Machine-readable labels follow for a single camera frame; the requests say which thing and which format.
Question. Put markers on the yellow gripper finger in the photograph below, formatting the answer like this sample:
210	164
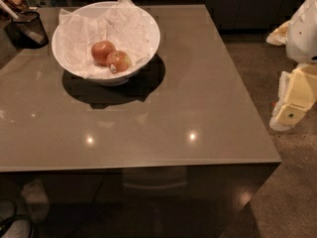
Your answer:
297	93
278	36

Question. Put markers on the red apple with sticker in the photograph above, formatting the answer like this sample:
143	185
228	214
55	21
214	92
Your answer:
118	61

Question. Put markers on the white bowl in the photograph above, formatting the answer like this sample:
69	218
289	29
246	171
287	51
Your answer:
138	66

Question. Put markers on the white crumpled paper liner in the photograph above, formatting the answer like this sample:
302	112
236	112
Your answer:
79	40

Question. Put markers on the black mesh pen cup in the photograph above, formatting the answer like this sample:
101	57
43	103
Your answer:
30	30

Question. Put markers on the items in pen cup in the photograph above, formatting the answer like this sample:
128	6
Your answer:
13	2

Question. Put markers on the white object under table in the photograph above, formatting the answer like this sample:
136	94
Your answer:
22	208

